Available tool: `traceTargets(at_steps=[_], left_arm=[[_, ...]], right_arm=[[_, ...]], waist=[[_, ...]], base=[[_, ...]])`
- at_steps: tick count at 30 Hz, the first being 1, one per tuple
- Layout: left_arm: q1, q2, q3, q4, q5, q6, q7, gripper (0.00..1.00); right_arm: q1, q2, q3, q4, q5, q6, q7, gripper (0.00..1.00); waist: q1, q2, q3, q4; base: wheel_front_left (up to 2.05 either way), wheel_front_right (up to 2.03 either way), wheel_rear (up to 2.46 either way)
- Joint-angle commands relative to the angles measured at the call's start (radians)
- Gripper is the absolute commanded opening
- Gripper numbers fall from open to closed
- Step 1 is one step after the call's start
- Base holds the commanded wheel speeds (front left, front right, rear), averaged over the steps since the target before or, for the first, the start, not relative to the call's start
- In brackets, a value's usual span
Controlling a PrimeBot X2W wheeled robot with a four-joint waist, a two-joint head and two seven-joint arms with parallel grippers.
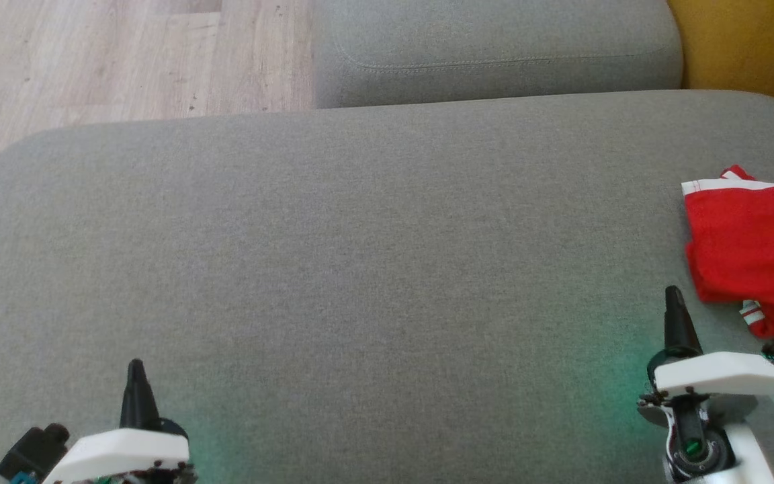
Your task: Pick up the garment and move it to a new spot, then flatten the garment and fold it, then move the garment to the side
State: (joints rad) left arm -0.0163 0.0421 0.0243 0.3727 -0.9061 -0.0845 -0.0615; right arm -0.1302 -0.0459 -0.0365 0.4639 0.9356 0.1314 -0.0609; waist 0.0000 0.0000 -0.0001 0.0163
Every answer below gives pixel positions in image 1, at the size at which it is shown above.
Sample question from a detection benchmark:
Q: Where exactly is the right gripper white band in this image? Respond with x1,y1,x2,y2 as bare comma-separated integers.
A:
636,286,774,482

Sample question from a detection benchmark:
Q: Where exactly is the red shorts white waistband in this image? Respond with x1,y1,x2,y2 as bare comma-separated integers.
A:
681,177,774,307

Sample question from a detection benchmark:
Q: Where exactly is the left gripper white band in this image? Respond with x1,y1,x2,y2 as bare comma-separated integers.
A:
44,358,198,484

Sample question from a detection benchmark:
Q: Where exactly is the large grey sofa seat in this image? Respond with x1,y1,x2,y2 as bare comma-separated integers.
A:
0,89,774,484

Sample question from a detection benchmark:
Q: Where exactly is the large yellow sofa cushion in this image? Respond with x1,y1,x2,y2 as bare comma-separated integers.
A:
667,0,774,124

